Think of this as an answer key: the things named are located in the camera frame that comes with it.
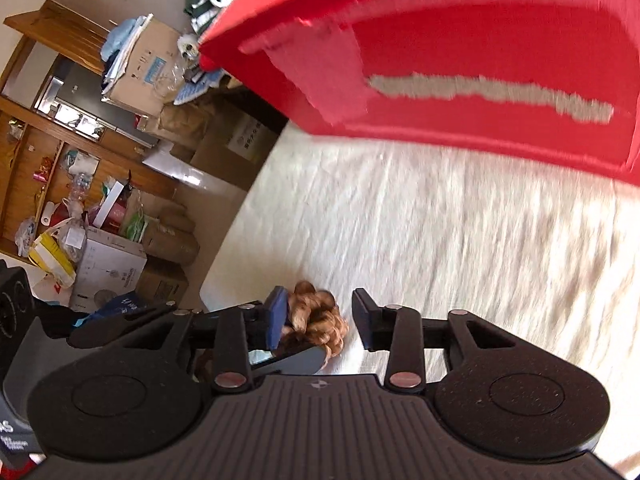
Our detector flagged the white appliance box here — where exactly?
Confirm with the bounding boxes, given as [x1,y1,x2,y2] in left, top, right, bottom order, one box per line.
[70,228,146,313]

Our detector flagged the wooden shelf cabinet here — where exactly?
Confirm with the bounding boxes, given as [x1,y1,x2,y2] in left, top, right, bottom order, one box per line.
[1,0,177,257]

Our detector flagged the curly brown haired doll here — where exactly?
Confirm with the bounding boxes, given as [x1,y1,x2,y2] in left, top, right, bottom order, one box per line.
[248,281,349,370]

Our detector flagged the red cardboard box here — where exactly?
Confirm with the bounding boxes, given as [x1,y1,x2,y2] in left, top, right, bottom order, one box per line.
[201,0,639,184]

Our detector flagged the large brown cardboard box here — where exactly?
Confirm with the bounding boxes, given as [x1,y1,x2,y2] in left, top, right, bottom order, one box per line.
[102,14,180,117]

